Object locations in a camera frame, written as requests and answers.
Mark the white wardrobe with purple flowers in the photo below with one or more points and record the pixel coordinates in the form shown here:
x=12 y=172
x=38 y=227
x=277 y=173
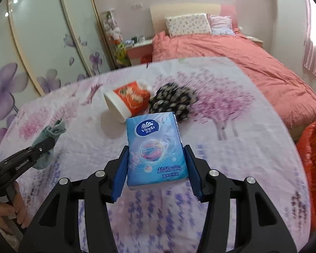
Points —
x=42 y=44

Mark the person's left hand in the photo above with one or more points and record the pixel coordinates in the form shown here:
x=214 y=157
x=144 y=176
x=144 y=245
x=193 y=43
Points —
x=18 y=208

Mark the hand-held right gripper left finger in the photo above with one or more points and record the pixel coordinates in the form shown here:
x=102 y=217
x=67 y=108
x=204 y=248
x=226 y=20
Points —
x=119 y=175

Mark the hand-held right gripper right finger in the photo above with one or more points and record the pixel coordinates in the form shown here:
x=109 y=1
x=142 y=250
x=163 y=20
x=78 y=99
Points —
x=194 y=175

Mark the pink curtain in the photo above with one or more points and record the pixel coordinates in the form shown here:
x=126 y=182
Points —
x=314 y=52

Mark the orange plastic basket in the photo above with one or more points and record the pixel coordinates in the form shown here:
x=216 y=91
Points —
x=314 y=168

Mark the pink and white nightstand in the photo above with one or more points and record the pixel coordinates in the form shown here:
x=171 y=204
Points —
x=139 y=50

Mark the teal sock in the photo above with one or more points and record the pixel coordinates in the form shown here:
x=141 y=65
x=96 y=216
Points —
x=48 y=134

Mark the white wall socket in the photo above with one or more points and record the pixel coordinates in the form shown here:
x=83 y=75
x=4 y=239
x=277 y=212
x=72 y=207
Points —
x=137 y=6

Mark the dark floral cloth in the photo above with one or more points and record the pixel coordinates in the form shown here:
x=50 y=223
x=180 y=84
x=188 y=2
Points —
x=173 y=101

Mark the floral printed tablecloth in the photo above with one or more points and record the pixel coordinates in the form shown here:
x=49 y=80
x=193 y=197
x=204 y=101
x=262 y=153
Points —
x=81 y=116

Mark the blue tissue pack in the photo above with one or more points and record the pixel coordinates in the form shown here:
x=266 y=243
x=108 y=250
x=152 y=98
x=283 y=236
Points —
x=155 y=150

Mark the cream and pink headboard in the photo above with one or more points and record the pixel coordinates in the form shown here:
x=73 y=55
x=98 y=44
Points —
x=189 y=9

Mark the striped pink pillow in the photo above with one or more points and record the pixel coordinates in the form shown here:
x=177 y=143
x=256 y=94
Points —
x=221 y=23

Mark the red plastic bag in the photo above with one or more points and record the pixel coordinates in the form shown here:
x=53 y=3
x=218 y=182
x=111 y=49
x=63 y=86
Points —
x=146 y=59

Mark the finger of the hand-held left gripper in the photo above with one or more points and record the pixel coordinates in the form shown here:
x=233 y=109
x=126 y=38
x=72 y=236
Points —
x=43 y=147

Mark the floral pillow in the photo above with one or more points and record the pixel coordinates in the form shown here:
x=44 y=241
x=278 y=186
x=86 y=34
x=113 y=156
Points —
x=188 y=25

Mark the pale wooden nightstand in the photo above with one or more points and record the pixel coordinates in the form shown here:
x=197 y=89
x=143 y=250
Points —
x=255 y=40

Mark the orange instant noodle cup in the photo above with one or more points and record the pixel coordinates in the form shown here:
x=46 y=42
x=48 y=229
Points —
x=126 y=100

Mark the bed with coral duvet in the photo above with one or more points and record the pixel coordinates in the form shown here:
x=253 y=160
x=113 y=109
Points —
x=239 y=66

